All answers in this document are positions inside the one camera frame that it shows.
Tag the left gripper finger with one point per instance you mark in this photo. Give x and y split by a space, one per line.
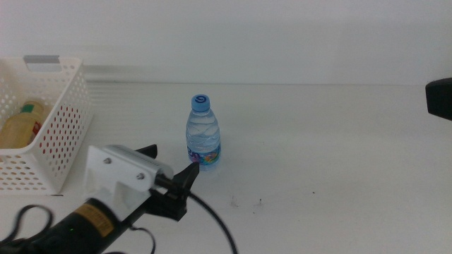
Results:
187 178
149 151

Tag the clear water bottle blue cap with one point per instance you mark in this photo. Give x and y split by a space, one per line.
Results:
203 135

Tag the yellow tea bottle green label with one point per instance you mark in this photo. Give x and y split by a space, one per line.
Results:
17 132

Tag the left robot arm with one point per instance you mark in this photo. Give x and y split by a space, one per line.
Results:
70 233

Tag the white perforated plastic basket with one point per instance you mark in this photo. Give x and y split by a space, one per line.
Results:
56 166

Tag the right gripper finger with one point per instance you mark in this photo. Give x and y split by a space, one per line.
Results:
441 98

